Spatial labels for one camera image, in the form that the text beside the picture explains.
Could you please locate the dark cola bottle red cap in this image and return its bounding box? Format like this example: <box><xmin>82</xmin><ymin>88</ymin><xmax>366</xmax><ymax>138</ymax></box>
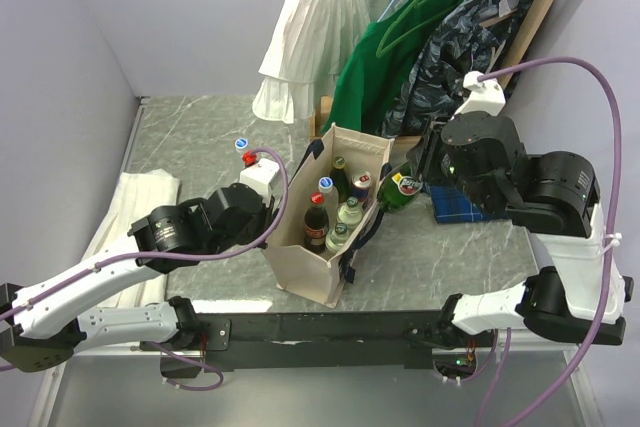
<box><xmin>304</xmin><ymin>192</ymin><xmax>329</xmax><ymax>255</ymax></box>

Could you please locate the green beer bottle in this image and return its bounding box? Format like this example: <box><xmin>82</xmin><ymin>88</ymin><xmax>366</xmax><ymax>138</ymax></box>
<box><xmin>377</xmin><ymin>162</ymin><xmax>423</xmax><ymax>213</ymax></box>

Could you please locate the clear water bottle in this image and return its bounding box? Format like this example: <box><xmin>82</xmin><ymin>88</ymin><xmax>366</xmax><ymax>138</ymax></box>
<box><xmin>318</xmin><ymin>176</ymin><xmax>340</xmax><ymax>222</ymax></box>
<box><xmin>234</xmin><ymin>137</ymin><xmax>249</xmax><ymax>156</ymax></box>

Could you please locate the beige canvas tote bag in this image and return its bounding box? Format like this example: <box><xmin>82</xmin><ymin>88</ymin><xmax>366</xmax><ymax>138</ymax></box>
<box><xmin>264</xmin><ymin>125</ymin><xmax>393</xmax><ymax>308</ymax></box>

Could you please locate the clear Chang soda bottle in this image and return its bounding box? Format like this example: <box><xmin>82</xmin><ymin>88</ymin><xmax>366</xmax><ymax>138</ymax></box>
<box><xmin>337</xmin><ymin>196</ymin><xmax>363</xmax><ymax>232</ymax></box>
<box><xmin>325</xmin><ymin>222</ymin><xmax>349</xmax><ymax>256</ymax></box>

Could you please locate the green gold-capped glass bottle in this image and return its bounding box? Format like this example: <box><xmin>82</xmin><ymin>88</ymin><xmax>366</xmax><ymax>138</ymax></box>
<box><xmin>330</xmin><ymin>156</ymin><xmax>351</xmax><ymax>203</ymax></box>

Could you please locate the red bull can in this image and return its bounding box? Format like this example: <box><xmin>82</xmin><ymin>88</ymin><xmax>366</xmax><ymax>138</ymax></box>
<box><xmin>351</xmin><ymin>171</ymin><xmax>372</xmax><ymax>203</ymax></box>

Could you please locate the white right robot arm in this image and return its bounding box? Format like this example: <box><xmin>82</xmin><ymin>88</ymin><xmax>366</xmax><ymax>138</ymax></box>
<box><xmin>407</xmin><ymin>111</ymin><xmax>611</xmax><ymax>345</ymax></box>

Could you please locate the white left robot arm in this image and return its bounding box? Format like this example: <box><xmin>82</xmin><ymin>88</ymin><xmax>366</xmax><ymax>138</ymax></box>
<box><xmin>1</xmin><ymin>183</ymin><xmax>274</xmax><ymax>373</ymax></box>

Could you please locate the blue plaid shirt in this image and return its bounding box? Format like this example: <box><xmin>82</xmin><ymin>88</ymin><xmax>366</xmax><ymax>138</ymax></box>
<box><xmin>423</xmin><ymin>184</ymin><xmax>506</xmax><ymax>224</ymax></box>

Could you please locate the folded white cloth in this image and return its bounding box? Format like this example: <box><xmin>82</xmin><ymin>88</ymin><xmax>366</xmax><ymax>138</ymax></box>
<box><xmin>82</xmin><ymin>169</ymin><xmax>180</xmax><ymax>308</ymax></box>

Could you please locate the dark patterned garment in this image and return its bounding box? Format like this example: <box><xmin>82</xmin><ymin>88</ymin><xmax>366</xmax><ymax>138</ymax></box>
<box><xmin>380</xmin><ymin>0</ymin><xmax>534</xmax><ymax>138</ymax></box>

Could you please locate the green garment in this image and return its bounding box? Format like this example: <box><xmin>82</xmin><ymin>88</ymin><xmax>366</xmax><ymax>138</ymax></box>
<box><xmin>324</xmin><ymin>0</ymin><xmax>447</xmax><ymax>135</ymax></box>

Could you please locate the green hanger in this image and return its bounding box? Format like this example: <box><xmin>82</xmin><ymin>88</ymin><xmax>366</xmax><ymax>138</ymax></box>
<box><xmin>376</xmin><ymin>0</ymin><xmax>459</xmax><ymax>58</ymax></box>

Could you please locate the white pleated skirt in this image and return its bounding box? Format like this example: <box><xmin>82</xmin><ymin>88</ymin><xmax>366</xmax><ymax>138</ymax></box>
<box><xmin>252</xmin><ymin>0</ymin><xmax>389</xmax><ymax>124</ymax></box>

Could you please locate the wooden clothes rack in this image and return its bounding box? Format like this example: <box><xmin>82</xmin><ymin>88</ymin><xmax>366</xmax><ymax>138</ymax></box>
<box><xmin>309</xmin><ymin>0</ymin><xmax>554</xmax><ymax>152</ymax></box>

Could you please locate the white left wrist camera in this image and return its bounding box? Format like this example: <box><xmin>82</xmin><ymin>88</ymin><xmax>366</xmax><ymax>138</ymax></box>
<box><xmin>239</xmin><ymin>151</ymin><xmax>280</xmax><ymax>202</ymax></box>

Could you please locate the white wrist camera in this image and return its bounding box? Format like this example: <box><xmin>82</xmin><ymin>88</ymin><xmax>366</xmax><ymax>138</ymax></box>
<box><xmin>239</xmin><ymin>151</ymin><xmax>280</xmax><ymax>202</ymax></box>
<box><xmin>454</xmin><ymin>71</ymin><xmax>506</xmax><ymax>116</ymax></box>

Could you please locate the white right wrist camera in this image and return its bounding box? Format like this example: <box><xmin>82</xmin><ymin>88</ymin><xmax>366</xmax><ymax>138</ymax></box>
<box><xmin>454</xmin><ymin>71</ymin><xmax>506</xmax><ymax>116</ymax></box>

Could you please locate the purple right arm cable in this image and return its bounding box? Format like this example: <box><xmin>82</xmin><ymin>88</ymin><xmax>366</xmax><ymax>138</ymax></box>
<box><xmin>471</xmin><ymin>56</ymin><xmax>624</xmax><ymax>427</ymax></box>

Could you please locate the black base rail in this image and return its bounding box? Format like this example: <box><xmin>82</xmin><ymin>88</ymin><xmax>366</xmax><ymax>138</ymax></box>
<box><xmin>139</xmin><ymin>311</ymin><xmax>499</xmax><ymax>381</ymax></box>

